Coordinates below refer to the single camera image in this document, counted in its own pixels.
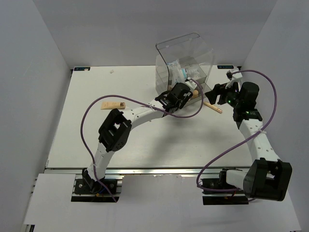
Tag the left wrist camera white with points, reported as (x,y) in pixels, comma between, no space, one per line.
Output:
(190,82)

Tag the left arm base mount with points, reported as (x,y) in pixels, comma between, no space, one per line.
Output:
(82,192)

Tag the beige makeup tube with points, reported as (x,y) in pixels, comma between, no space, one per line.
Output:
(107,105)

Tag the left blue table label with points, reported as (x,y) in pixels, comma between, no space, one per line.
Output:
(81,69)

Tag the clear acrylic organizer box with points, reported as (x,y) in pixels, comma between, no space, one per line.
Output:
(184,59)

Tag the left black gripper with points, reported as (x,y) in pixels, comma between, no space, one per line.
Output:
(189,95)

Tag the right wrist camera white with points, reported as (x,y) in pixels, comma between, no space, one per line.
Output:
(234,76)

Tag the aluminium rail front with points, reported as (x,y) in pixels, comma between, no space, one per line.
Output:
(193,171)

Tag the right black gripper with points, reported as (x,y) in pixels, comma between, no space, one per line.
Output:
(222,91)

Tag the beige makeup sponge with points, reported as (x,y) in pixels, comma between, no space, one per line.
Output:
(195,93)

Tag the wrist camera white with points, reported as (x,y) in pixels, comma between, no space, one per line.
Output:
(190,82)
(234,76)

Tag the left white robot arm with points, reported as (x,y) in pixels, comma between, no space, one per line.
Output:
(115,130)

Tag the right blue table label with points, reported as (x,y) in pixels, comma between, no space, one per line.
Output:
(228,67)

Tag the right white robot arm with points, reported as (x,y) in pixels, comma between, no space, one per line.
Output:
(268,177)

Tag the beige rose-gold lipstick pen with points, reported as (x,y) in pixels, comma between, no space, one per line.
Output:
(212,107)

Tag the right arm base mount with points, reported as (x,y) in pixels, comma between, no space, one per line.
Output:
(218,193)

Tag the blue table label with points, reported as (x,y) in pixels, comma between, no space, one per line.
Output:
(228,67)
(81,69)

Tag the white blue sachet packet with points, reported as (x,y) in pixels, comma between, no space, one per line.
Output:
(175,72)

